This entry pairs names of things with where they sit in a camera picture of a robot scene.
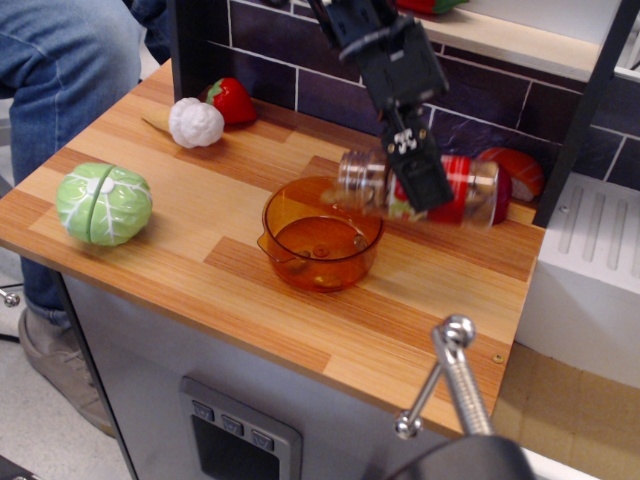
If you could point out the beige shoe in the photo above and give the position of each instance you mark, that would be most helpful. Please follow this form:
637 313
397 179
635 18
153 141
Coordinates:
53 351

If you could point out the dark red toy egg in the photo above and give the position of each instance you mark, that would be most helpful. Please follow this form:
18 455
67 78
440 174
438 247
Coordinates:
503 196

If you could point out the grey oven control panel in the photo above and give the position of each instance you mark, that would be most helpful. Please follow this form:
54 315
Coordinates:
235 441

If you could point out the green toy cabbage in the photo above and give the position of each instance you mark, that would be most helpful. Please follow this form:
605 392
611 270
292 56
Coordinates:
103 204

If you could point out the red toy pepper on shelf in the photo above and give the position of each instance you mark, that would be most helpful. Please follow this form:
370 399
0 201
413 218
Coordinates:
430 7

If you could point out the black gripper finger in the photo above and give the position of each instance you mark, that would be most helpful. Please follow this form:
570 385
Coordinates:
414 157

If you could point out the orange transparent plastic pot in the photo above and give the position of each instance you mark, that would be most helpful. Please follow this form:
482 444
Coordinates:
313 243

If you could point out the light wooden shelf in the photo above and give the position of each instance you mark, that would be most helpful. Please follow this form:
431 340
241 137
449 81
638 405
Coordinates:
513 43

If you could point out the black shelf post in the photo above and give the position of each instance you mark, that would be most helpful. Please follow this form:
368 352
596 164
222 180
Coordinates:
601 76

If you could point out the orange salmon sushi toy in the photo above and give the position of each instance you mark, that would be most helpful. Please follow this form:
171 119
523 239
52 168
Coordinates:
526 173

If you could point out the person leg in jeans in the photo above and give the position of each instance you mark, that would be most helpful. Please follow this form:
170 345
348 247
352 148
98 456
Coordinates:
64 63

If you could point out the clear plastic almond jar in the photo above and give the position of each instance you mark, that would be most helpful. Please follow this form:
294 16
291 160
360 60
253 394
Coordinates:
458 190

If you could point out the silver metal clamp screw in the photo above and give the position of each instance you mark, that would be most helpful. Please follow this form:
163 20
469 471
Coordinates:
450 341

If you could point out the white toy ice cream cone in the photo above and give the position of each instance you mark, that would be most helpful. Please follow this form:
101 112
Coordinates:
190 122

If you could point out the white toy sink unit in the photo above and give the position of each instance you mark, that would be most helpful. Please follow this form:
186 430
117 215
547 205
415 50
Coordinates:
582 307

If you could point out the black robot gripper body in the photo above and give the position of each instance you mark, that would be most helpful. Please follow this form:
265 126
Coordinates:
392 53

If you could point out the red toy strawberry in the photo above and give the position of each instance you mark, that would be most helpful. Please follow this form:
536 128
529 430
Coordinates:
232 100

